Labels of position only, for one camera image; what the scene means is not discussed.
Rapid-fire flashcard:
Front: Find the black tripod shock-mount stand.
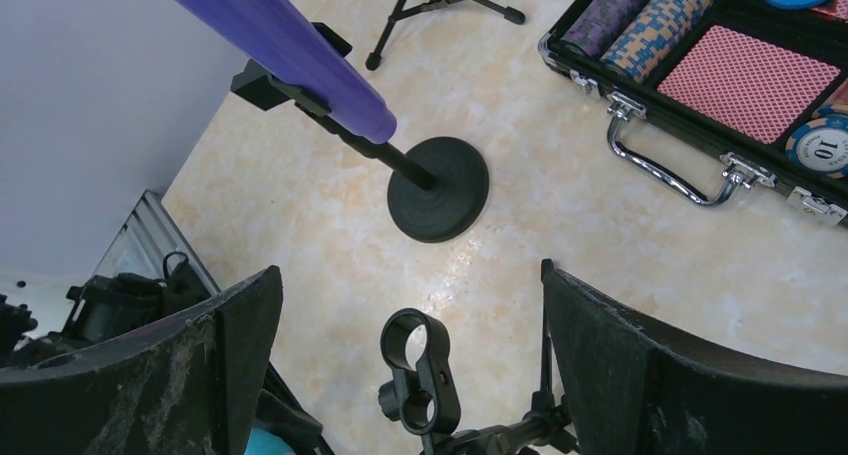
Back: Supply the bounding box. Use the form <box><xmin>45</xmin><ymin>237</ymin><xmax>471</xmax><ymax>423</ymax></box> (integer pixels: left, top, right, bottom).
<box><xmin>365</xmin><ymin>0</ymin><xmax>526</xmax><ymax>71</ymax></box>

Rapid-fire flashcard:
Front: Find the pink card deck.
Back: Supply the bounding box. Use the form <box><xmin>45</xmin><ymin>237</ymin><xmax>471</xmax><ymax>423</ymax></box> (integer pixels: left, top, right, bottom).
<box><xmin>657</xmin><ymin>25</ymin><xmax>840</xmax><ymax>144</ymax></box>

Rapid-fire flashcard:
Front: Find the purple green chip stack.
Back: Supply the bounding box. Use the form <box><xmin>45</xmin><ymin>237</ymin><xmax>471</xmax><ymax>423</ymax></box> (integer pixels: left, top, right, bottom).
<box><xmin>560</xmin><ymin>0</ymin><xmax>649</xmax><ymax>58</ymax></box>

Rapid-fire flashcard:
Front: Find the blue orange chip stack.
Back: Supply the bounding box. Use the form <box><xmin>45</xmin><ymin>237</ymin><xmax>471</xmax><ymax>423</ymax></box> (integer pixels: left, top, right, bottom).
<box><xmin>601</xmin><ymin>0</ymin><xmax>716</xmax><ymax>83</ymax></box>

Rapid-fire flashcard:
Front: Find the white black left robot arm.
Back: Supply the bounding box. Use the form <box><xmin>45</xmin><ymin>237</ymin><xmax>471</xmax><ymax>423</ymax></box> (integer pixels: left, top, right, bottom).
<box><xmin>1</xmin><ymin>251</ymin><xmax>211</xmax><ymax>368</ymax></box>

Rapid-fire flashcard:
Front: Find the purple microphone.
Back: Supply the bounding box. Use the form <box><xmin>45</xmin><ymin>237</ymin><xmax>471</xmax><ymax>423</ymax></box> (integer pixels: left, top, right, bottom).
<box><xmin>175</xmin><ymin>0</ymin><xmax>397</xmax><ymax>144</ymax></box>

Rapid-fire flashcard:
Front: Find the black small tripod mic stand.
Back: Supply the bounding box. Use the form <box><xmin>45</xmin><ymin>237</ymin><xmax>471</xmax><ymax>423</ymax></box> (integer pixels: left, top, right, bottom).
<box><xmin>378</xmin><ymin>303</ymin><xmax>581</xmax><ymax>454</ymax></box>

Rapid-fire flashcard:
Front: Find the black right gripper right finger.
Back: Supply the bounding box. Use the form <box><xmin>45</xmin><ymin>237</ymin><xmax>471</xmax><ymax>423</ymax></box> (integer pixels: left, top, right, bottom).
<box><xmin>541</xmin><ymin>259</ymin><xmax>847</xmax><ymax>454</ymax></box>

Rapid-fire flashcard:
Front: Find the black round-base mic stand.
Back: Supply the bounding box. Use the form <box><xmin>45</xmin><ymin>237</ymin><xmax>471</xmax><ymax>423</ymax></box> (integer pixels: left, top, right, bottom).
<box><xmin>230</xmin><ymin>24</ymin><xmax>490</xmax><ymax>243</ymax></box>

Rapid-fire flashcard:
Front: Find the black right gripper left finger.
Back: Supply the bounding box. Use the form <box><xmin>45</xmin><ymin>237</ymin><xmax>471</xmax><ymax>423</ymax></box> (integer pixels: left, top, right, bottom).
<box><xmin>1</xmin><ymin>266</ymin><xmax>283</xmax><ymax>454</ymax></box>

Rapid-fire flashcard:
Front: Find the black poker chip case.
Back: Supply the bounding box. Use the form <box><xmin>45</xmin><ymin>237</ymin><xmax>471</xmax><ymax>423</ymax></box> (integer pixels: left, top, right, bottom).
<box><xmin>538</xmin><ymin>0</ymin><xmax>847</xmax><ymax>227</ymax></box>

